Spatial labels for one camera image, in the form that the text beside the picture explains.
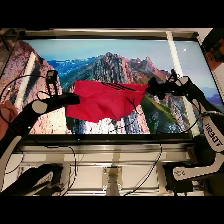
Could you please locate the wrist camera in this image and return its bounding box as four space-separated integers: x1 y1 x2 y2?
167 68 181 85
45 69 60 97

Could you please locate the red garment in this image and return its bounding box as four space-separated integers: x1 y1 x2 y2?
65 79 150 123

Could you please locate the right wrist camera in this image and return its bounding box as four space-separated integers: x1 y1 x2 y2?
167 68 181 85

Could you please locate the black cable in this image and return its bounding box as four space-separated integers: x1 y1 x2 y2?
124 144 164 197
0 74 51 103

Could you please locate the silver frame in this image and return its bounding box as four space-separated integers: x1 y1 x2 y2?
0 28 224 197

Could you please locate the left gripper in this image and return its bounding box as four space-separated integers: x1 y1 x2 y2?
57 92 82 107

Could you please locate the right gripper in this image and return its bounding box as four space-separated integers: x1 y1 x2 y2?
146 77 173 100

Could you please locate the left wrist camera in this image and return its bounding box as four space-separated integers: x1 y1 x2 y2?
45 69 60 97

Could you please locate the heap of clothes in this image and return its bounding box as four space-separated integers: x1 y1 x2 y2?
202 28 224 64

